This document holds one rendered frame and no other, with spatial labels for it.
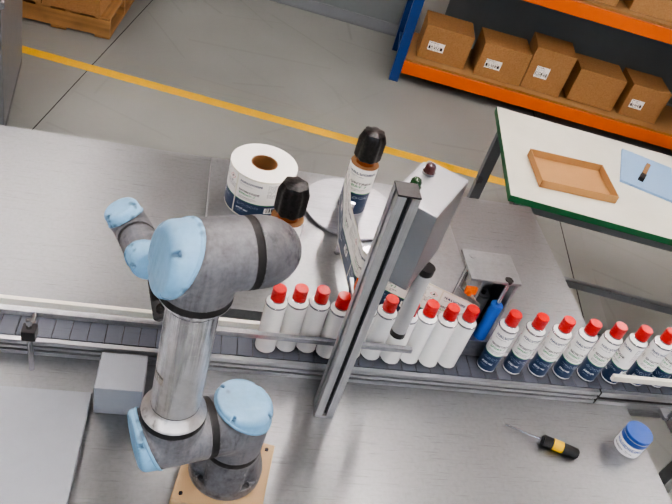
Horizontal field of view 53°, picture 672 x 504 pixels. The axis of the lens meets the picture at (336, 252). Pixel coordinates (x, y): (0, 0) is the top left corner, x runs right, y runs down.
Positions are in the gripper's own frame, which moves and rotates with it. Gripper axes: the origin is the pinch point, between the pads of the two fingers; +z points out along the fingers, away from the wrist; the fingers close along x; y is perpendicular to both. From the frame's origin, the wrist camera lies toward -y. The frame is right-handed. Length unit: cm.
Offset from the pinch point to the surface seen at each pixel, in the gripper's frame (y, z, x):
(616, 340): -1, 44, -99
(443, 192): -10, -26, -64
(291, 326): -1.8, 7.9, -22.5
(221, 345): -1.0, 9.0, -4.3
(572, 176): 117, 88, -126
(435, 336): -2, 25, -55
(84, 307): 3.7, -10.2, 22.2
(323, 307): -0.9, 5.3, -31.3
